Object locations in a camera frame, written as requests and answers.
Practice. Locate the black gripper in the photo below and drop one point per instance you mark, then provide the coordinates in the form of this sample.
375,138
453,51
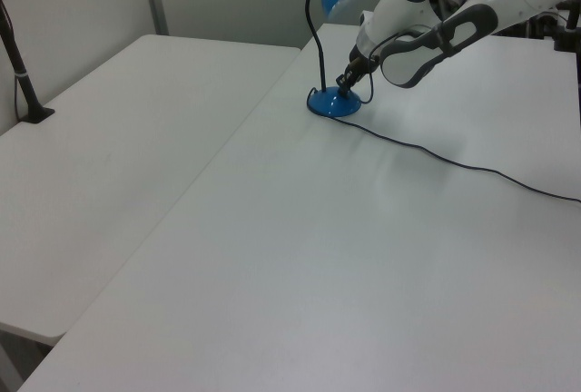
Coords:
361,63

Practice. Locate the blue gooseneck desk lamp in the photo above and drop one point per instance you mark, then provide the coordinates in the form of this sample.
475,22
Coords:
333,104

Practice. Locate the black clamp mount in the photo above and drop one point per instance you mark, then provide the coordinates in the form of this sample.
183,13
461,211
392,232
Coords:
567,29

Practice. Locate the black camera stand pole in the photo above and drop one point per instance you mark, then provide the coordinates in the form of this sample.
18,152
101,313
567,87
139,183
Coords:
20,79

